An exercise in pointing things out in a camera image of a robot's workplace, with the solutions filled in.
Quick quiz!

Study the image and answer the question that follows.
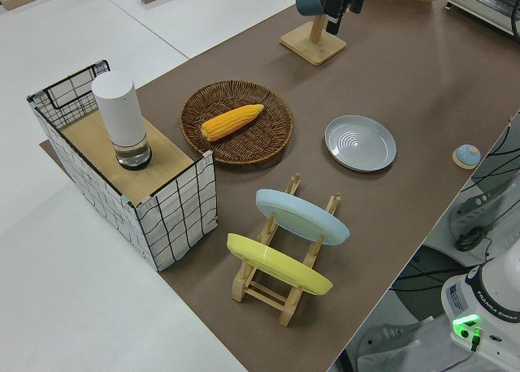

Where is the white cylinder bottle glass base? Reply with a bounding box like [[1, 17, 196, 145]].
[[91, 69, 154, 172]]

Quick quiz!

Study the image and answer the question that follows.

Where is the blue bell wooden base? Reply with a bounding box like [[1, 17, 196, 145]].
[[452, 144, 483, 171]]

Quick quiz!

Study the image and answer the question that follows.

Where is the brown wicker basket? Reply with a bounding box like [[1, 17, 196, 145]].
[[179, 79, 295, 168]]

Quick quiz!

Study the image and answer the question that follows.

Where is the gray plate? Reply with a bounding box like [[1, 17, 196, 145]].
[[323, 115, 398, 174]]

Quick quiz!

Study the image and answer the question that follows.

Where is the light blue plate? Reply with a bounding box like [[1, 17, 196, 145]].
[[255, 188, 352, 247]]

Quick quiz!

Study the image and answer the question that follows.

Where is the brown table mat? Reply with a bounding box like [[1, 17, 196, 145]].
[[39, 0, 520, 372]]

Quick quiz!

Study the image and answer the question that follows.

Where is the wooden mug tree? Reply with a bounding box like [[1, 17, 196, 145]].
[[279, 11, 348, 67]]

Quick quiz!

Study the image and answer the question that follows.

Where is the yellow corn cob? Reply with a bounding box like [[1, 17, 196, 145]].
[[201, 103, 266, 142]]

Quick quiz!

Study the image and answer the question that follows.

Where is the yellow plate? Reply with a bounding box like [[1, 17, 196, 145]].
[[226, 232, 336, 296]]

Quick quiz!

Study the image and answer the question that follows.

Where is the cream toaster oven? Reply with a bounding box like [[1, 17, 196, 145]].
[[444, 0, 520, 38]]

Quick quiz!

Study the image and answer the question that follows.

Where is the coiled black cable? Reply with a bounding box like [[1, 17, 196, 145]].
[[453, 227, 490, 253]]

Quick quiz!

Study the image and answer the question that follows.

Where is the white plastic base bracket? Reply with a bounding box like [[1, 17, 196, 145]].
[[446, 184, 511, 248], [349, 322, 453, 372]]

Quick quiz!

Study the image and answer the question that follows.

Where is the black wire grid storage box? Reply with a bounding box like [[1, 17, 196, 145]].
[[27, 58, 221, 273]]

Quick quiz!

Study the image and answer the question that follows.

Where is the dark teal mug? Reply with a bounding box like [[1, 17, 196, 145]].
[[295, 0, 327, 18]]

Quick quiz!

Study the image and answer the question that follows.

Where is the wooden dish rack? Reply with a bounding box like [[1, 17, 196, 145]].
[[231, 174, 343, 328]]

